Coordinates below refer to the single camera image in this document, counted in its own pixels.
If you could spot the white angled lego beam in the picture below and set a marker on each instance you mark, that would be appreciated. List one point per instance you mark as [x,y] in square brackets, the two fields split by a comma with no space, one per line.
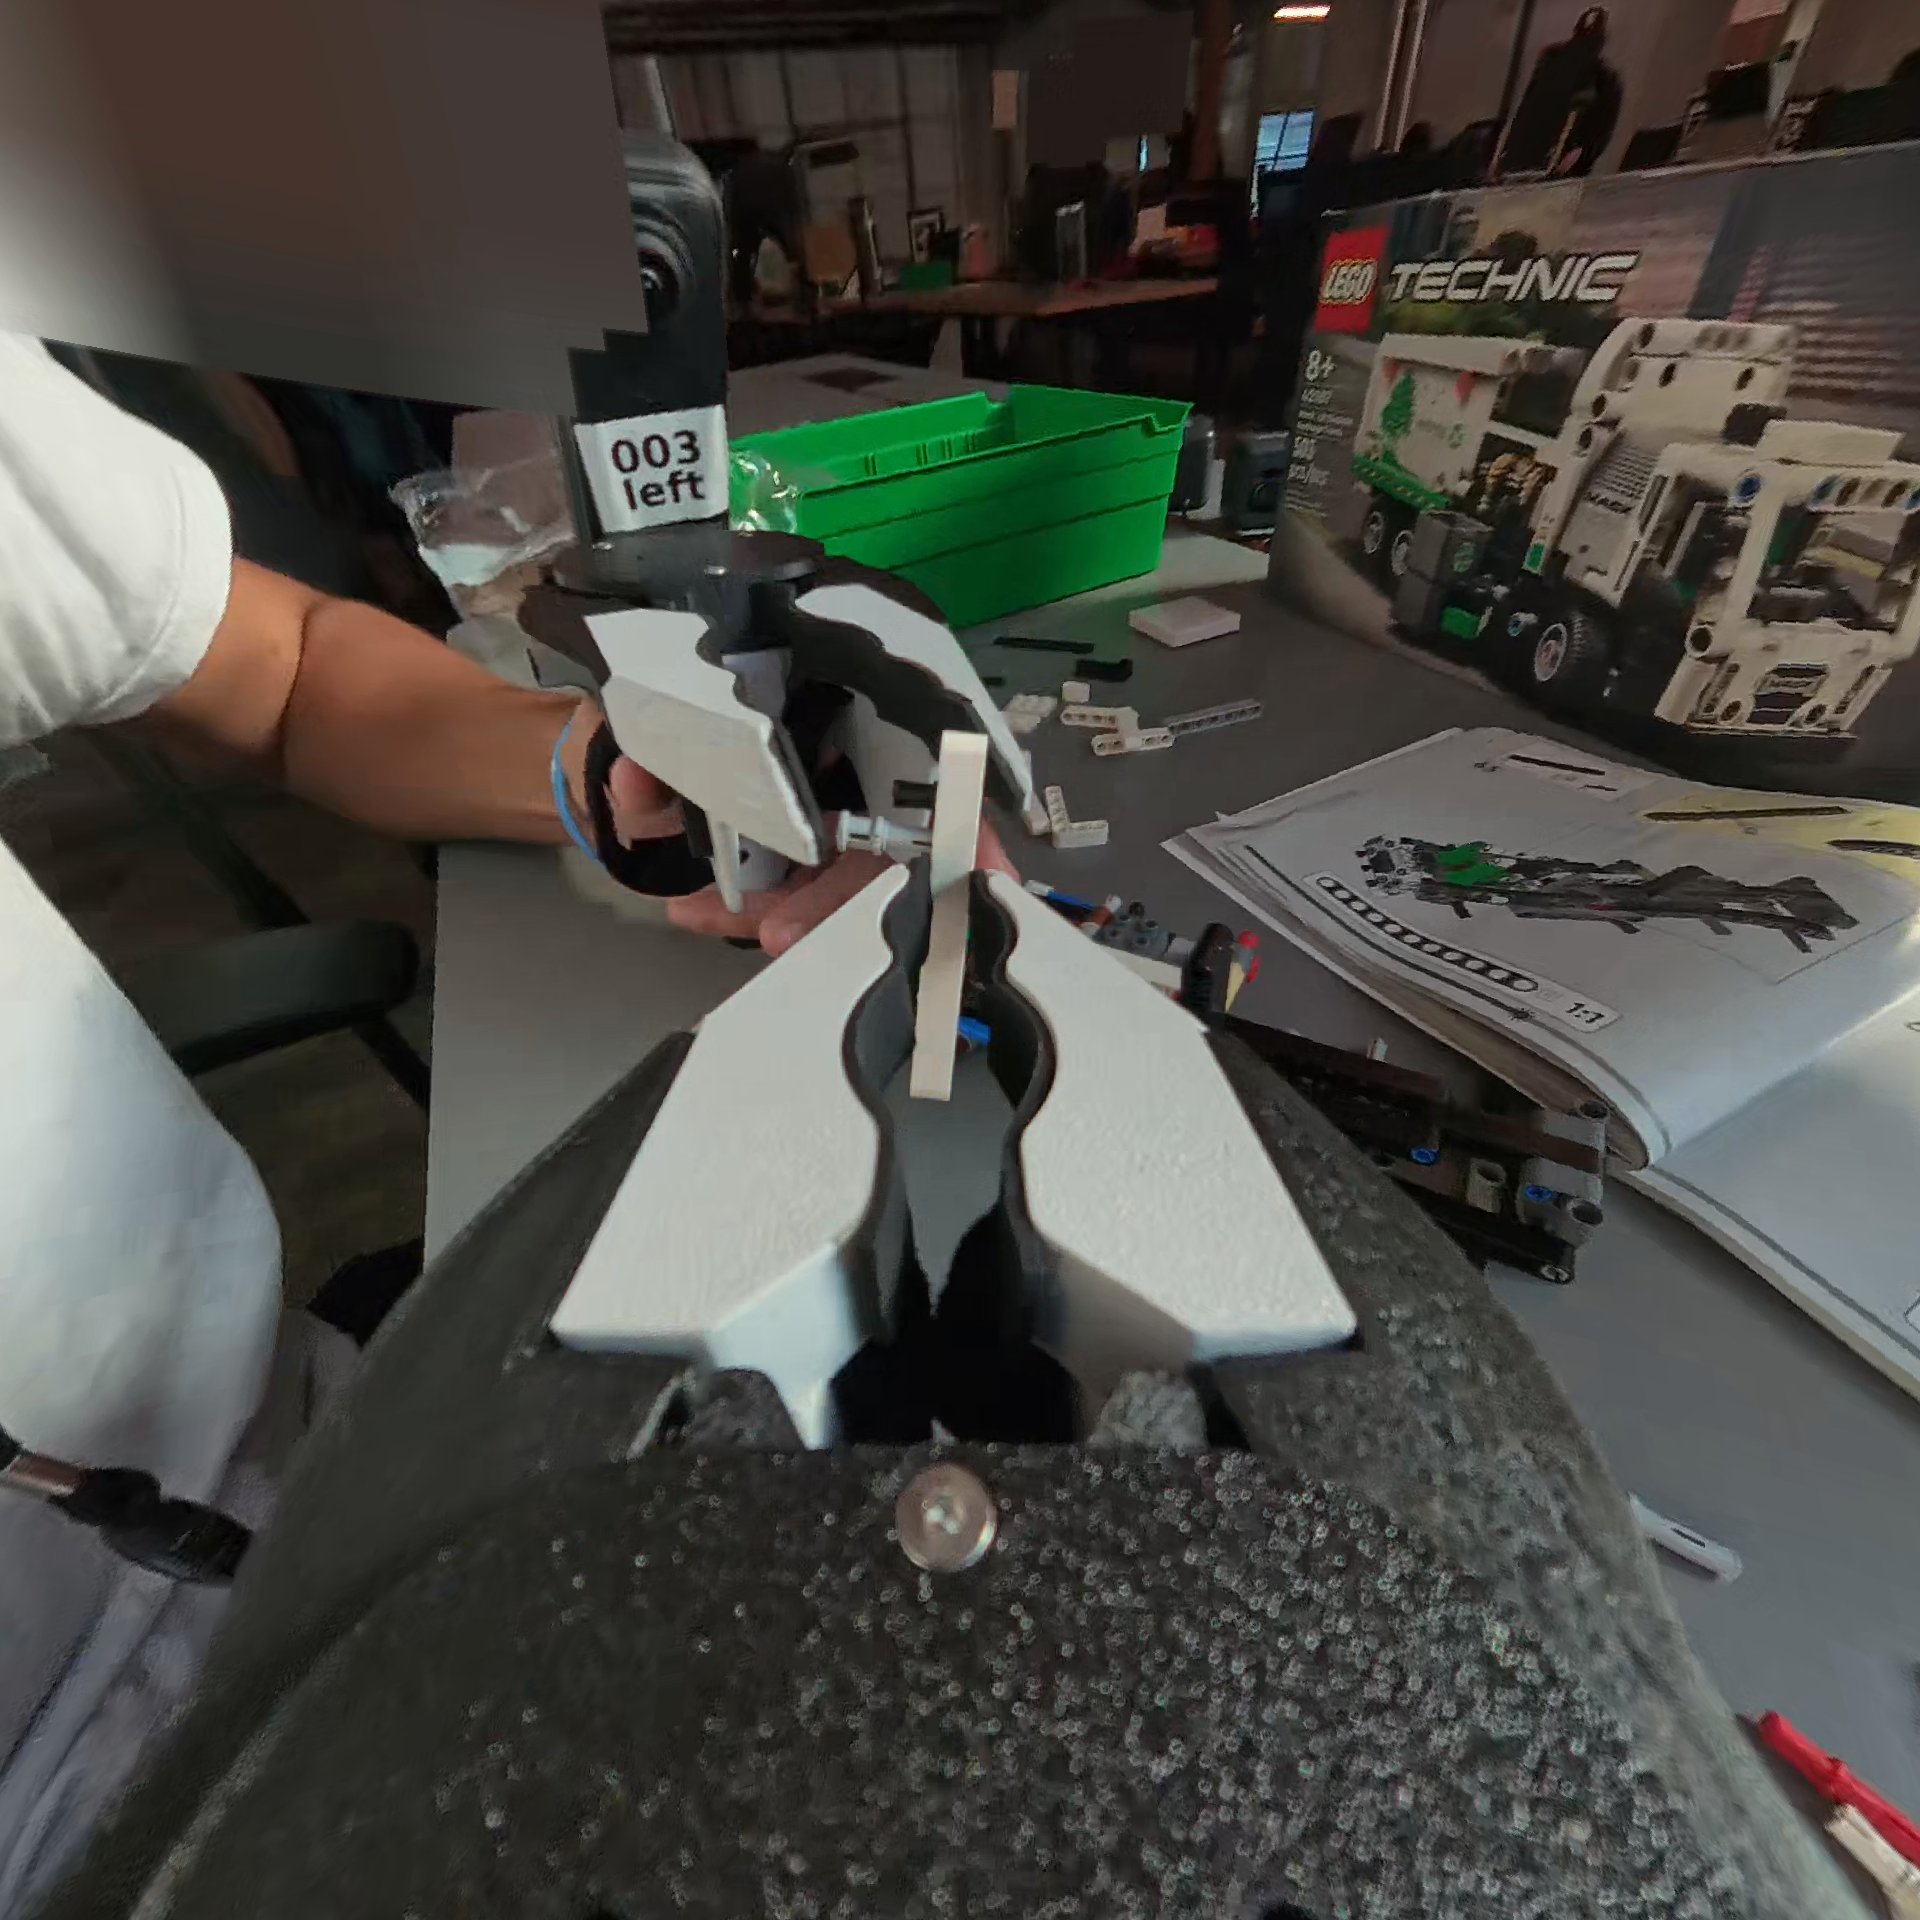
[1075,822]
[1103,716]

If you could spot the person's left hand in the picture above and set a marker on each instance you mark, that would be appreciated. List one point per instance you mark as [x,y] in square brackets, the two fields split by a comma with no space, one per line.
[781,908]

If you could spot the clear plastic bag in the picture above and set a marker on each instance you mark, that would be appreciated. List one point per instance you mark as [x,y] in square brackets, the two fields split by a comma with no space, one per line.
[482,510]

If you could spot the small white lego piece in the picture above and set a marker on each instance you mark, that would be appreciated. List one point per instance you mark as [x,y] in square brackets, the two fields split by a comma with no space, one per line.
[1684,1540]
[1875,1861]

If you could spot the black lego axle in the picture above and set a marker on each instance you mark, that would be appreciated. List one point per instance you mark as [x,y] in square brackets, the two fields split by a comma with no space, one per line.
[1044,648]

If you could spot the person's left forearm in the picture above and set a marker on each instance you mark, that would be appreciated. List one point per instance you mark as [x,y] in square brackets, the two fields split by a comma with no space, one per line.
[390,704]

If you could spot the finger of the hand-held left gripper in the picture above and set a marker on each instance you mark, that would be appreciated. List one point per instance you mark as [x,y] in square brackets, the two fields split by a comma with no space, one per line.
[706,734]
[938,676]

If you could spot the green plastic bin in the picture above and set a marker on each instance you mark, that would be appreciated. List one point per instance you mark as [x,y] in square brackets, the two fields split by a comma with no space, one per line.
[974,510]

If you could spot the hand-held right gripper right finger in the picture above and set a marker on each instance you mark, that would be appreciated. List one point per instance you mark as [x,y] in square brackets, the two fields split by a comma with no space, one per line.
[1171,1172]

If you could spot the white shirt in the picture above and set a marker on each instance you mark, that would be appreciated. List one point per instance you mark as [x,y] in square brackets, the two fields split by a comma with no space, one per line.
[107,1051]

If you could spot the red lego piece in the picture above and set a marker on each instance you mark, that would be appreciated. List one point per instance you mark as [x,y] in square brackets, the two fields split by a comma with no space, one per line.
[1838,1771]

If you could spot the blue wristband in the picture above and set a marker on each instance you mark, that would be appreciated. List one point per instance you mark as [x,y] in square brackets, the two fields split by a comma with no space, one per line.
[569,796]

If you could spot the black chair armrest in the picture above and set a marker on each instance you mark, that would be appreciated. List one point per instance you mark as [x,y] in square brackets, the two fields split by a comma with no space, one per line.
[300,991]

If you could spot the grey lego axle pin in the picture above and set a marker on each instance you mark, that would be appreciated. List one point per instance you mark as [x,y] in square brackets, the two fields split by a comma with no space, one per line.
[879,831]

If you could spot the white square pad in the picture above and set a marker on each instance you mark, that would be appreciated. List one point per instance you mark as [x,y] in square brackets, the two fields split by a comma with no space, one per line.
[1185,620]

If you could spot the grey power station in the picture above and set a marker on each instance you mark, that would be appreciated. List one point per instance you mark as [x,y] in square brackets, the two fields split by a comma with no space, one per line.
[1238,480]

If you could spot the lego truck set box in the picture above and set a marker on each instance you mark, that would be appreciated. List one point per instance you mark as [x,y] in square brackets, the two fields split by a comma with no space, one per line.
[1621,494]

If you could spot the dark lego chassis assembly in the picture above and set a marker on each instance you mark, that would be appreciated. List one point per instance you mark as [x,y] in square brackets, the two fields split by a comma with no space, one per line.
[1412,1110]

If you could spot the grey lego beam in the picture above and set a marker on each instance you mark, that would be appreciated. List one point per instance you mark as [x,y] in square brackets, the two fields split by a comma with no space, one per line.
[1212,719]

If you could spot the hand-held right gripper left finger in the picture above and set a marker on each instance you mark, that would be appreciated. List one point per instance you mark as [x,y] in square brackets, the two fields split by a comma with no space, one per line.
[734,1156]

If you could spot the lego instruction booklet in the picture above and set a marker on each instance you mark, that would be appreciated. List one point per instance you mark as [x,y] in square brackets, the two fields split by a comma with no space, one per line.
[1651,961]

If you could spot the wooden background table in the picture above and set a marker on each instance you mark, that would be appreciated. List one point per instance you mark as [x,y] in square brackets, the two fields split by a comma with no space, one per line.
[1021,297]

